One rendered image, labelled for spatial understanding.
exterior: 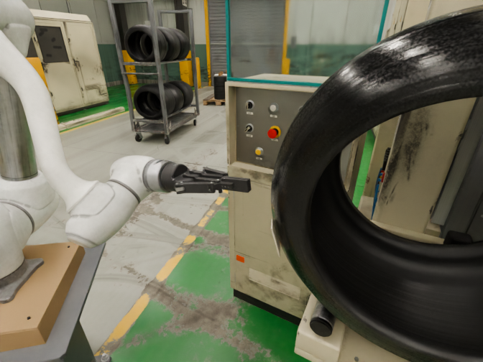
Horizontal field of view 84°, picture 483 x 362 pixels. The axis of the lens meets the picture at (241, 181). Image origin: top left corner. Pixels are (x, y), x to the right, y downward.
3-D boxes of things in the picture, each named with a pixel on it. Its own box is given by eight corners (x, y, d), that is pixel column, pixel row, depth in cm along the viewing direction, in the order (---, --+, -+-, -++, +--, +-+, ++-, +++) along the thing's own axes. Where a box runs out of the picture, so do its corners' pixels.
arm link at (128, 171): (174, 175, 82) (148, 209, 74) (139, 172, 89) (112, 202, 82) (156, 148, 75) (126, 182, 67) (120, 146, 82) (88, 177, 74)
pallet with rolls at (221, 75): (215, 97, 797) (214, 69, 762) (241, 98, 785) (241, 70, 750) (203, 105, 691) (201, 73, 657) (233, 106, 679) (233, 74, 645)
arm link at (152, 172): (163, 154, 77) (179, 155, 74) (170, 183, 80) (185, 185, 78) (138, 165, 70) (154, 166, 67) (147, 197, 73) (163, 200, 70)
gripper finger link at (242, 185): (222, 177, 64) (221, 178, 63) (248, 179, 60) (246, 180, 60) (224, 188, 65) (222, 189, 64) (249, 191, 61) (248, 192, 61)
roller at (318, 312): (340, 225, 81) (356, 227, 79) (341, 238, 83) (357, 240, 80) (307, 317, 54) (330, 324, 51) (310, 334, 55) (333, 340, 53)
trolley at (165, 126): (171, 121, 543) (158, 9, 455) (200, 124, 529) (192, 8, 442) (132, 143, 428) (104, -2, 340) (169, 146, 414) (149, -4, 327)
